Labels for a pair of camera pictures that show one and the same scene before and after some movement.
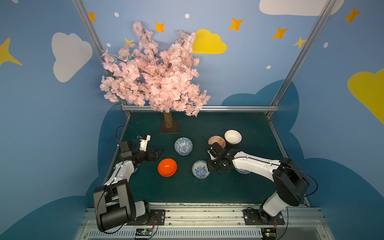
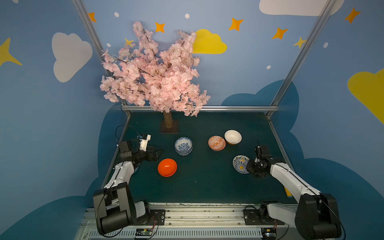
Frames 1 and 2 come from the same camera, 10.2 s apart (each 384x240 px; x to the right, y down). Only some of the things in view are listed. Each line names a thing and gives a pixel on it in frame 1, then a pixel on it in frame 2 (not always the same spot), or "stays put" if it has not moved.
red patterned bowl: x=219 y=139 stays put
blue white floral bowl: x=200 y=169 → x=183 y=144
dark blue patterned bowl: x=183 y=149 stays put
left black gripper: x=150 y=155 stays put
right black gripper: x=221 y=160 → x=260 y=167
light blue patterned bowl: x=183 y=146 stays put
